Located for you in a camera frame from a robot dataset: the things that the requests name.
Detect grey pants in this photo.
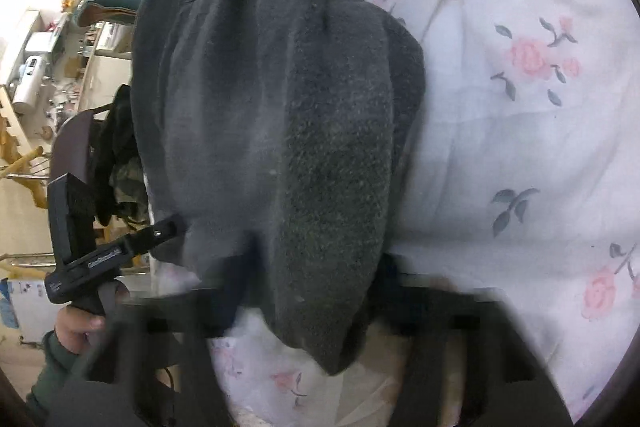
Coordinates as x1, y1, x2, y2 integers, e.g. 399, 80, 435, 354
131, 0, 427, 375

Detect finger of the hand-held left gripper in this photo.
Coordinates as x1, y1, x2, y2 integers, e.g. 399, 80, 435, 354
127, 213, 188, 255

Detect cream side table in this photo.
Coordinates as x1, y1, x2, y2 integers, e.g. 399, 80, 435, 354
80, 19, 138, 112

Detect brown folding chair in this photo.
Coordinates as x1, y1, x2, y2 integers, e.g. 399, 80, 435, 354
50, 109, 108, 188

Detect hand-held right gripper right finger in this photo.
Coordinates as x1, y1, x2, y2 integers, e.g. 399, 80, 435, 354
370, 257, 576, 427

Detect floral white bed sheet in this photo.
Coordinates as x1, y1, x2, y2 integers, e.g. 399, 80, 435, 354
145, 0, 640, 427

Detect person's left forearm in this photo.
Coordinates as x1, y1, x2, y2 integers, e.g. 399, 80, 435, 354
25, 329, 96, 427

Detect black clothes pile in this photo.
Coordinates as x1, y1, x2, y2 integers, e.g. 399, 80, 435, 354
90, 84, 146, 228

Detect wooden staircase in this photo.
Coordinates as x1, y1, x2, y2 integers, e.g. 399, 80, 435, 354
0, 82, 56, 280

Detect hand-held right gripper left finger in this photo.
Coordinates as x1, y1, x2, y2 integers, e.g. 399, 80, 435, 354
45, 252, 261, 427

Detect person's left hand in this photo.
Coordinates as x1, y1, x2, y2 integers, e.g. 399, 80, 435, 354
54, 287, 132, 355

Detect grey knitted garment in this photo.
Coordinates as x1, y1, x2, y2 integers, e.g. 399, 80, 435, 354
110, 157, 148, 218

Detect white water heater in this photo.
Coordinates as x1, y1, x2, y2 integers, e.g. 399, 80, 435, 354
11, 54, 48, 115

